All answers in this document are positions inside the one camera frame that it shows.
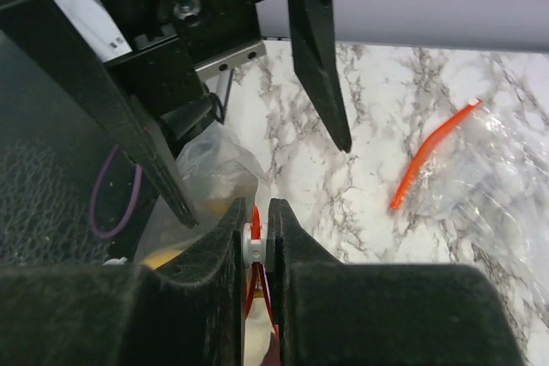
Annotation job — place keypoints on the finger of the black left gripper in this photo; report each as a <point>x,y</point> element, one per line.
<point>44,33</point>
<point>312,34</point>

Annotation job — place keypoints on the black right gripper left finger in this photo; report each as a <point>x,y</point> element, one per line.
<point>88,315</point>

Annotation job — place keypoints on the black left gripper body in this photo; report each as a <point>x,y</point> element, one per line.
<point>176,45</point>

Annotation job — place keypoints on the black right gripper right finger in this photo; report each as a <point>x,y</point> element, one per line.
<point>331,313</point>

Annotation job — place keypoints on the clear zip top bag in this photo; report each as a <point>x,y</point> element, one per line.
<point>223,211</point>

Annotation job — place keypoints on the clear zip bag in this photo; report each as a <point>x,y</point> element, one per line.
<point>223,211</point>
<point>481,166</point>

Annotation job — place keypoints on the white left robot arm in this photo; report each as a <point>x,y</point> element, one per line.
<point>50,149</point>

